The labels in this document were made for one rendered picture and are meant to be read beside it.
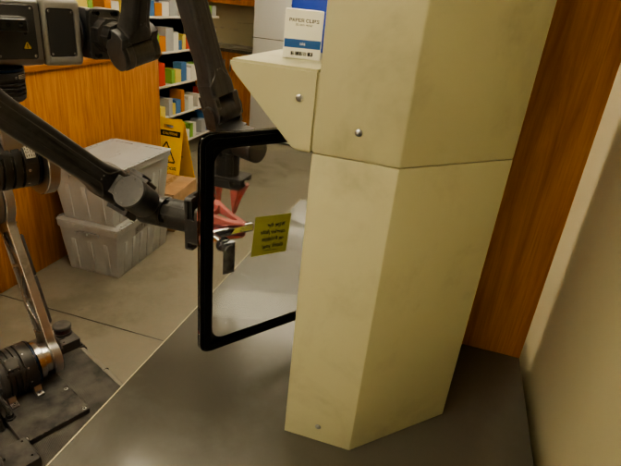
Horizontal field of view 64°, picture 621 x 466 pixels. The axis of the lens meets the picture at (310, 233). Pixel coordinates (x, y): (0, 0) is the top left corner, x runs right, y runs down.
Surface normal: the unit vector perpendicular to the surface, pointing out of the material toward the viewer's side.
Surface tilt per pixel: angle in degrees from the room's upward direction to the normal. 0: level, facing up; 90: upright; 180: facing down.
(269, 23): 90
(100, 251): 95
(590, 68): 90
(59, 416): 0
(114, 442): 0
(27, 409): 0
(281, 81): 90
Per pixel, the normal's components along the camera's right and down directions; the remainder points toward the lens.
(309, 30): 0.01, 0.43
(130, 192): -0.18, -0.29
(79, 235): -0.28, 0.47
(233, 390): 0.10, -0.90
